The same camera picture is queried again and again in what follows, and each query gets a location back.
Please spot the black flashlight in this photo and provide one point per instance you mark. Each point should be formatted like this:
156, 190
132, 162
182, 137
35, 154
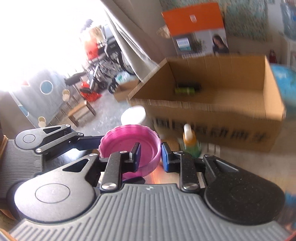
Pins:
195, 86

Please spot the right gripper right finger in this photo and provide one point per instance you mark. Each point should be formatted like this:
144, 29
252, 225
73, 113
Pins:
182, 163

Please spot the brown cardboard box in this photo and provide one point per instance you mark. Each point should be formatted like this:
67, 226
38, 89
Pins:
239, 104

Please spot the white supplement bottle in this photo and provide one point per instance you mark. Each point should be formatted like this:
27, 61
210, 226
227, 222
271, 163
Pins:
134, 115

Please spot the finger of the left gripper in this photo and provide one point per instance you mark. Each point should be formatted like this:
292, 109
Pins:
80, 142

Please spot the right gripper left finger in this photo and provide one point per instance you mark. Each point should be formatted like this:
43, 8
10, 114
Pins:
119, 163

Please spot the beige curtain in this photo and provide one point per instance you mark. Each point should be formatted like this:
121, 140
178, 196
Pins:
134, 25

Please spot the floral teal cloth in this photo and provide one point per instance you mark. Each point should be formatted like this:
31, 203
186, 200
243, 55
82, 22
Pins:
245, 19

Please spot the blue water jug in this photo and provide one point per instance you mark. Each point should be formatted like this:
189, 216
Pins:
288, 18

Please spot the green lip balm tube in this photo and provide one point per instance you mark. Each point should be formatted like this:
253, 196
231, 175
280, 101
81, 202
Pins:
185, 91

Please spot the small cardboard box on floor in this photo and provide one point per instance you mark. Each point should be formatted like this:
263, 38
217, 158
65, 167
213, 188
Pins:
123, 90

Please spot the red plastic bag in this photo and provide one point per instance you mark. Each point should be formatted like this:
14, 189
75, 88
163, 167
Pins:
87, 94

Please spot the wheelchair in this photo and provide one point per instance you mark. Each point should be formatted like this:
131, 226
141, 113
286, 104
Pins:
105, 58

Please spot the gold lid cream jar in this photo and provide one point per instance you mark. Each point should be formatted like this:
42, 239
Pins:
172, 142

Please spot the small wooden stool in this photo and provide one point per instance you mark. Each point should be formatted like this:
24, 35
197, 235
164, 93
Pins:
79, 111

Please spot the orange philips product box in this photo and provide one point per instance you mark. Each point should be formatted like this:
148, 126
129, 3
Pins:
197, 30

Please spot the white usb charger plug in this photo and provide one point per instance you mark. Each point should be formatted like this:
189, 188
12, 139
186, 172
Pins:
212, 149

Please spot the white water dispenser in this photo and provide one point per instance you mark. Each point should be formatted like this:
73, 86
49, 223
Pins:
288, 51

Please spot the green dropper bottle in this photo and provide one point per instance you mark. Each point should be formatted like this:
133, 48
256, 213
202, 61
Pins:
190, 142

